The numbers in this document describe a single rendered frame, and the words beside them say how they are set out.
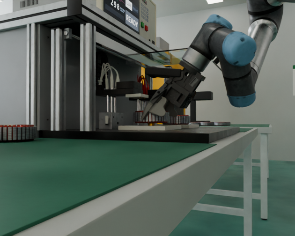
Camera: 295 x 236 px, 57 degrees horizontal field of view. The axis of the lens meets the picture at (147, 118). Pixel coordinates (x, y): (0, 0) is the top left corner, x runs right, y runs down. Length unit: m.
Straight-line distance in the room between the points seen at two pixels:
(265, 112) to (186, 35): 2.45
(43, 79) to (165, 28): 6.14
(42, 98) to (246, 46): 0.56
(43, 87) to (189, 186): 0.61
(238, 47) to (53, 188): 0.57
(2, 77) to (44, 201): 0.79
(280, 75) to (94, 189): 6.03
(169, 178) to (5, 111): 0.74
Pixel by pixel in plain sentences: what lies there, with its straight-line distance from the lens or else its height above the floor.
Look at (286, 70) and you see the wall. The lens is 6.19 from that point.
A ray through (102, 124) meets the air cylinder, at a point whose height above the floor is 0.78.
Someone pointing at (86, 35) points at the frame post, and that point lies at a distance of 0.75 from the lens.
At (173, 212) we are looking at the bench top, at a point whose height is 0.71.
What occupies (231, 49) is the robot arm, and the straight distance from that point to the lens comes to 0.69.
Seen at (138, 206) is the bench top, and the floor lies 0.74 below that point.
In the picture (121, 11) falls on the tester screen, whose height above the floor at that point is 1.17.
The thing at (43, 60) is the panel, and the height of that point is 0.97.
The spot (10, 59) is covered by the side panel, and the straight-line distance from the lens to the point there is 0.93.
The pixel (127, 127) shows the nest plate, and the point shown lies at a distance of 0.80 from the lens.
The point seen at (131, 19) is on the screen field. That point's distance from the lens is 1.07.
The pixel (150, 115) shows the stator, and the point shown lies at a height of 0.81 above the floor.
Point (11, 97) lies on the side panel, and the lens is 0.91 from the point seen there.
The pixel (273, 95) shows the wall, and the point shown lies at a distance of 6.12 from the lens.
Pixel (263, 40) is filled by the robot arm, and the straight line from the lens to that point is 0.97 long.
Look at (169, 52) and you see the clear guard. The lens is 1.08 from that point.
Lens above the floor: 0.80
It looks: 1 degrees up
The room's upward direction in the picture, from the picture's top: straight up
